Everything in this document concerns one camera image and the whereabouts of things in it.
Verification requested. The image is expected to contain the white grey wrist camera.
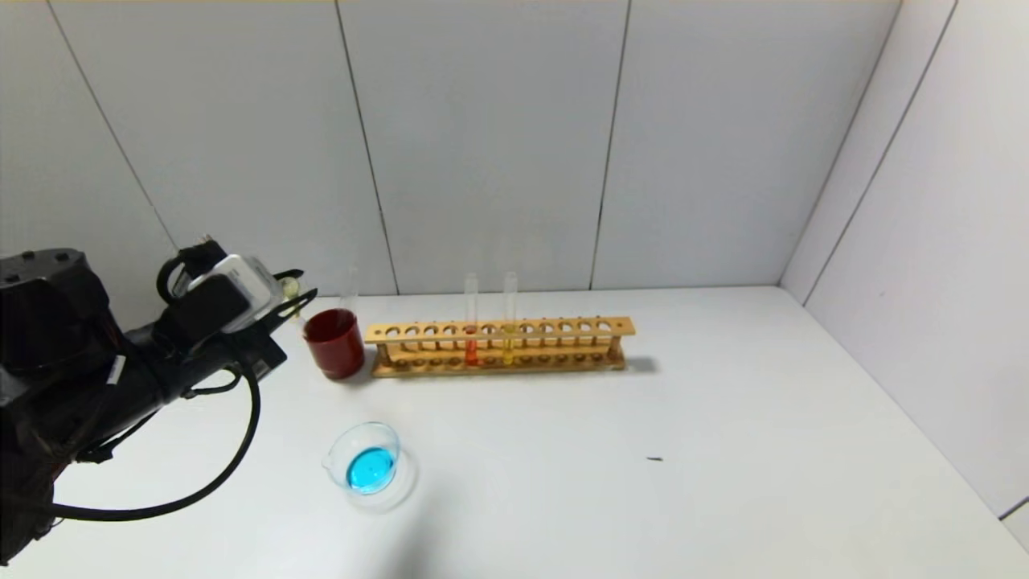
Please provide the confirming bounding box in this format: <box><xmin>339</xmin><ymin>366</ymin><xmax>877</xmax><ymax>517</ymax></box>
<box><xmin>161</xmin><ymin>241</ymin><xmax>287</xmax><ymax>335</ymax></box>

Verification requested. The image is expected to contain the test tube with red liquid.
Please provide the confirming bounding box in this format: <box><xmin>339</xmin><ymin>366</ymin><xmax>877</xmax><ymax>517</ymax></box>
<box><xmin>464</xmin><ymin>273</ymin><xmax>481</xmax><ymax>368</ymax></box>

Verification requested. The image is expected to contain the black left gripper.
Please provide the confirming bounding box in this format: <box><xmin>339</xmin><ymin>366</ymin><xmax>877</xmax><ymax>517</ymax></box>
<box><xmin>158</xmin><ymin>269</ymin><xmax>318</xmax><ymax>398</ymax></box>

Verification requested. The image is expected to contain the clear glass beaker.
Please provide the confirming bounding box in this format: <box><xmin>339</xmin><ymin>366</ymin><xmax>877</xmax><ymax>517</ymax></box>
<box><xmin>322</xmin><ymin>421</ymin><xmax>419</xmax><ymax>509</ymax></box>

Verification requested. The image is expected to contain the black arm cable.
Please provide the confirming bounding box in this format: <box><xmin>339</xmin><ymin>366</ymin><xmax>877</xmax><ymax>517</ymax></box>
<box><xmin>50</xmin><ymin>354</ymin><xmax>263</xmax><ymax>523</ymax></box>

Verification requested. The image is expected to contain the red cup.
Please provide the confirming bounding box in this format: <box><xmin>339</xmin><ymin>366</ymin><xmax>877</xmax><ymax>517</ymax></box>
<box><xmin>302</xmin><ymin>309</ymin><xmax>367</xmax><ymax>380</ymax></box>

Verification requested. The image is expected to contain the wooden test tube rack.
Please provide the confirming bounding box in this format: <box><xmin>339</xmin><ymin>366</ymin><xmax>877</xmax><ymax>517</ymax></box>
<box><xmin>364</xmin><ymin>316</ymin><xmax>637</xmax><ymax>379</ymax></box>

